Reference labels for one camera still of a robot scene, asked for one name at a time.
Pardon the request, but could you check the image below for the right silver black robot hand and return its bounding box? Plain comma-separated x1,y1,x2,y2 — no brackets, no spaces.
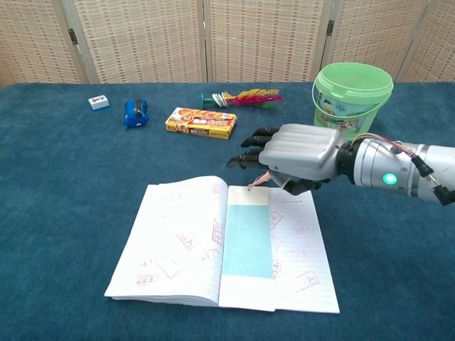
226,123,348,195

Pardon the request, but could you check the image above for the blue white bookmark pink tassel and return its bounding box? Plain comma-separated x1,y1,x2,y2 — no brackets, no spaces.
218,170,277,313

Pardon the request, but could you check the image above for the white notebook with red stamps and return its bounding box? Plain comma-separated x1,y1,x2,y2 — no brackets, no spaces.
104,175,341,314

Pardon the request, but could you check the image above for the green plastic bucket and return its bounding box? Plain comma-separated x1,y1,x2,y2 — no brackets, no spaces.
311,62,395,142

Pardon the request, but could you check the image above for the colourful feather shuttlecock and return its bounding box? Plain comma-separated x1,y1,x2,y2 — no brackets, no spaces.
200,87,285,109

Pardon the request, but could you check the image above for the yellow curry box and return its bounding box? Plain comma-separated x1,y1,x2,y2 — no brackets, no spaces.
164,107,238,140

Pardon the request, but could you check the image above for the blue toy pack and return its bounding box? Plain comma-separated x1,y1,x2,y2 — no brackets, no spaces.
123,98,150,131

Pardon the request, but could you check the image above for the woven folding screen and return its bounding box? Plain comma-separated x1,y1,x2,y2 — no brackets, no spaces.
0,0,455,90

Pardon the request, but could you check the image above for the white mahjong tile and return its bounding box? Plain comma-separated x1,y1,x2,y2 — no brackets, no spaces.
87,94,110,112

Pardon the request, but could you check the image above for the dark blue table cloth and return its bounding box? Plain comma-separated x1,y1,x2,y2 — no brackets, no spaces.
0,82,455,341

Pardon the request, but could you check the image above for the pink black wrist cable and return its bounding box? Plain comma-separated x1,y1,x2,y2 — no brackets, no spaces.
355,134,455,207

